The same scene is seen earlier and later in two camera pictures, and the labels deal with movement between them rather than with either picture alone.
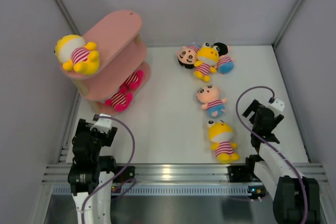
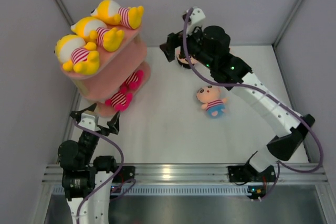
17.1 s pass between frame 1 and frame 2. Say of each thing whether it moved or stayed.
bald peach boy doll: stayed
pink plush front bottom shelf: stayed
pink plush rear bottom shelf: stayed
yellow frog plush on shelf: stayed
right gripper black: moved
